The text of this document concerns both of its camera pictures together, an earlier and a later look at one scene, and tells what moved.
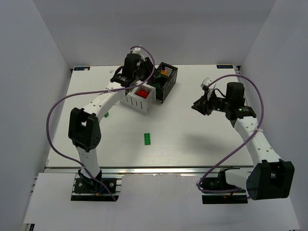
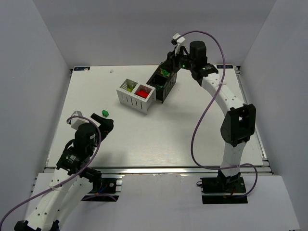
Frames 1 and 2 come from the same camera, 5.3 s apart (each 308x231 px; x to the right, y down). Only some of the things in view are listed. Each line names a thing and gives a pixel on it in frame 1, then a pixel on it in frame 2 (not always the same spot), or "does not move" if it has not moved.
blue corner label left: x=81 y=68 does not move
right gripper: x=207 y=104 -> x=172 y=60
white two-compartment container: x=140 y=97 does not move
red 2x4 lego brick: x=142 y=93 does not move
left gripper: x=149 y=72 -> x=103 y=127
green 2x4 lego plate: x=147 y=138 -> x=165 y=73
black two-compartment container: x=164 y=77 does not move
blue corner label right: x=224 y=66 does not move
